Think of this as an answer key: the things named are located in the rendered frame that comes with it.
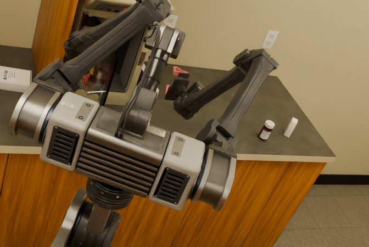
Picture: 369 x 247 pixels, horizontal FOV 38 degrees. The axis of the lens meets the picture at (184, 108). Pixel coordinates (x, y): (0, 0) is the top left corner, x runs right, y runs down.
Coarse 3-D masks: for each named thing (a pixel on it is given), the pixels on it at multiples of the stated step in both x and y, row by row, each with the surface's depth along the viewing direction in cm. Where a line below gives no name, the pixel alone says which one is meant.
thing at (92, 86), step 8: (88, 16) 206; (88, 24) 206; (112, 56) 192; (104, 64) 197; (112, 64) 193; (96, 72) 203; (104, 72) 198; (112, 72) 193; (88, 80) 209; (96, 80) 204; (104, 80) 198; (80, 88) 216; (96, 88) 204; (104, 88) 199; (88, 96) 210; (96, 96) 205; (104, 96) 199
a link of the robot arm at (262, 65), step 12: (252, 60) 181; (264, 60) 174; (252, 72) 172; (264, 72) 173; (252, 84) 169; (240, 96) 166; (252, 96) 168; (228, 108) 166; (240, 108) 164; (216, 120) 160; (228, 120) 161; (240, 120) 164; (204, 132) 159; (228, 132) 160
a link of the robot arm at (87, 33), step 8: (136, 0) 160; (128, 8) 165; (136, 8) 160; (120, 16) 166; (168, 16) 159; (104, 24) 172; (112, 24) 169; (80, 32) 184; (88, 32) 178; (96, 32) 175; (104, 32) 173; (72, 40) 182; (80, 40) 180; (88, 40) 178; (96, 40) 177; (80, 48) 183
